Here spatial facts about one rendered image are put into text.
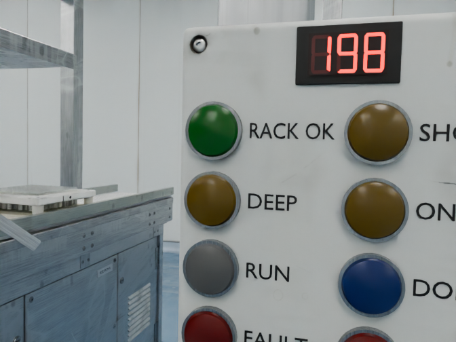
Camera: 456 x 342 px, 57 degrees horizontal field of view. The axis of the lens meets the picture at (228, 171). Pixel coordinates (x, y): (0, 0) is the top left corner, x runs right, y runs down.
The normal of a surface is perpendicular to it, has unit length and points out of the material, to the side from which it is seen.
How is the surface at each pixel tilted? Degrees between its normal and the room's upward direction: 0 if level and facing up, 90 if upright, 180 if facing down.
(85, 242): 90
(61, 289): 90
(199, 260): 87
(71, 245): 90
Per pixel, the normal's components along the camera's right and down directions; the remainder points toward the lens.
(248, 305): -0.27, 0.04
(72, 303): 0.96, 0.04
